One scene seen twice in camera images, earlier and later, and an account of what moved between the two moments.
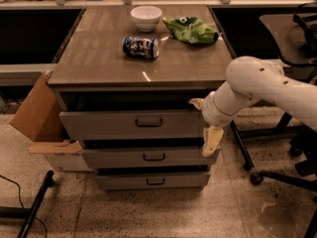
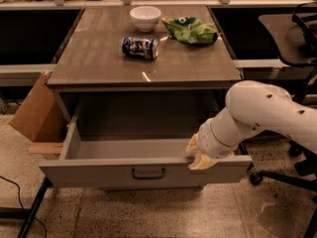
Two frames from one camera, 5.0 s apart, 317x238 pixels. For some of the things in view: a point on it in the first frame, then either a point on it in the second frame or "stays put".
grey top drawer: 132,125 to 135,160
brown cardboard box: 38,118 stays put
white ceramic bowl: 146,18 stays put
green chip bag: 191,30 stays put
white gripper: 212,111 to 210,140
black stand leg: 13,212 stays put
